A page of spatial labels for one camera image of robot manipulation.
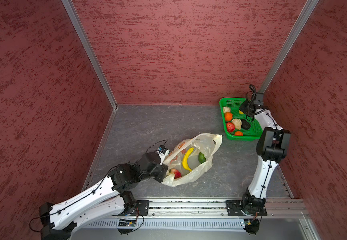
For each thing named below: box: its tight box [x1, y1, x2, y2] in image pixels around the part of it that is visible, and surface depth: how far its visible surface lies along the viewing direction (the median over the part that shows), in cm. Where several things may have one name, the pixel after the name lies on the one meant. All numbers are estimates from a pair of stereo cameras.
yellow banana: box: [182, 147, 194, 172], surface depth 91 cm
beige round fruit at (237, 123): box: [231, 118, 242, 130], surface depth 105 cm
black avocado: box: [241, 119, 251, 130], surface depth 105 cm
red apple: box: [226, 122, 235, 133], surface depth 102 cm
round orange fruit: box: [225, 112, 233, 122], surface depth 108 cm
